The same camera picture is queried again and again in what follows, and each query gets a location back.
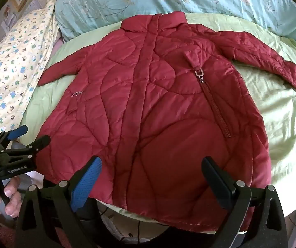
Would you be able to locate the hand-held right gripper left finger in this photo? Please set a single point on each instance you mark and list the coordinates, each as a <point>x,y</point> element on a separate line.
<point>86,183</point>

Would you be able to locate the teal floral quilt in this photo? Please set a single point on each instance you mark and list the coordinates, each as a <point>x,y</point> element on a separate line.
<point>215,0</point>

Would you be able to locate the person's left hand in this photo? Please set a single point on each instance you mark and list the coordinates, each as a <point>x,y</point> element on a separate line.
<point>7,201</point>

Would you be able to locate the light green blanket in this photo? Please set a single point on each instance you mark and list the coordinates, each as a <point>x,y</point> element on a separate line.
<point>279,124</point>

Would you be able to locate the red quilted jacket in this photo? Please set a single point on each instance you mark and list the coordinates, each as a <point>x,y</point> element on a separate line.
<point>150,103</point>

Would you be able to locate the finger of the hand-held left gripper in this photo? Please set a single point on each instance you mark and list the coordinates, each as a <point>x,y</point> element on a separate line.
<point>17,131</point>
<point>34,143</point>

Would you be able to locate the cream printed pillow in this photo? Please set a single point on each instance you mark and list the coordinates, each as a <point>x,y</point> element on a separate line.
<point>13,64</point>

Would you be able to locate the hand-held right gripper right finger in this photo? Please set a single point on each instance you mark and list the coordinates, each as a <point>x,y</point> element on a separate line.
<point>219,183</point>

